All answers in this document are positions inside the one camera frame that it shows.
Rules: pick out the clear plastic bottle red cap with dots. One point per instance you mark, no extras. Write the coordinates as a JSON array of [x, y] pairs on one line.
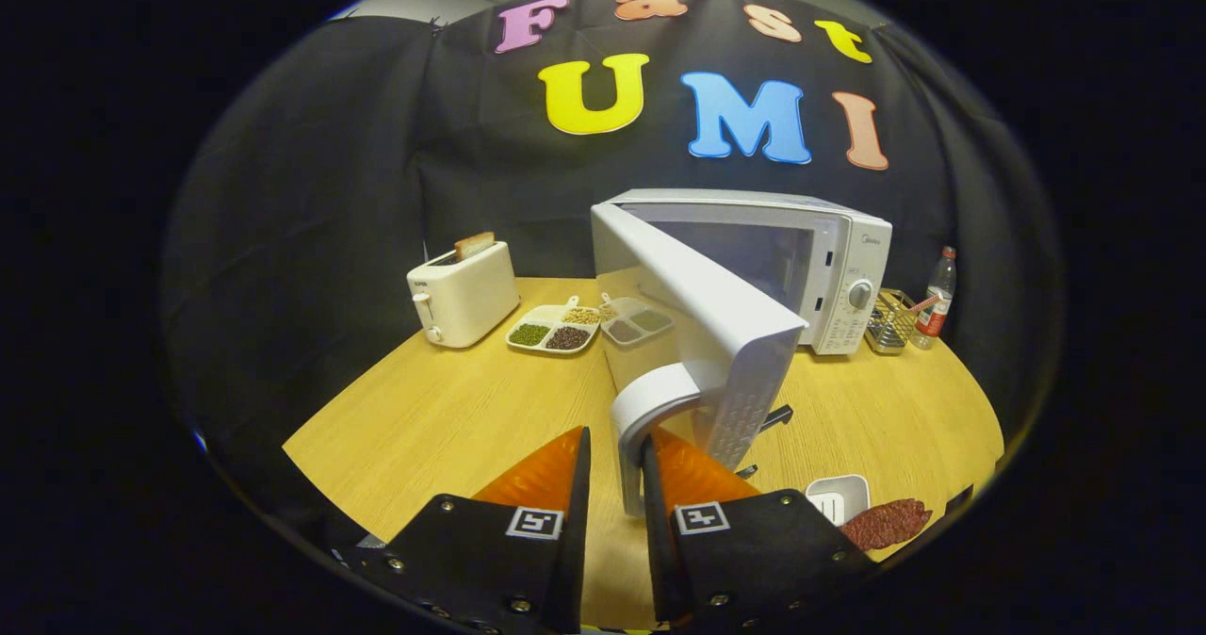
[[937, 305]]

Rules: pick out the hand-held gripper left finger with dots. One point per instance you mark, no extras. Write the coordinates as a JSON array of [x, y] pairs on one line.
[[570, 541]]

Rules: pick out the toasted bread slice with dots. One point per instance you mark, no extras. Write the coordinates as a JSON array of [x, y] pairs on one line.
[[474, 245]]

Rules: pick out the white bread toaster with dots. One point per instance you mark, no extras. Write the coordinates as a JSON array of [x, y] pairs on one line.
[[466, 301]]

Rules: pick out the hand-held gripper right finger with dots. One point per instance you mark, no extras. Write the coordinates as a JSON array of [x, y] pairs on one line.
[[660, 541]]

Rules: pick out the brown meat slice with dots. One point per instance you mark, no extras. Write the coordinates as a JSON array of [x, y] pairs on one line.
[[886, 524]]

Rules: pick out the white divided tray of beans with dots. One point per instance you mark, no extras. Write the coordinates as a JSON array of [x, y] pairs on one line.
[[551, 329]]

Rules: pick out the small white dish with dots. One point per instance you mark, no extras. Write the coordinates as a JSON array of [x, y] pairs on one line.
[[834, 496]]

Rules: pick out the red white striped stick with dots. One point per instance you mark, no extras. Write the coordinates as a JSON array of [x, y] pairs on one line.
[[925, 303]]

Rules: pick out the white toaster oven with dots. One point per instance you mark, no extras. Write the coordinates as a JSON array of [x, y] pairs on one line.
[[716, 296]]

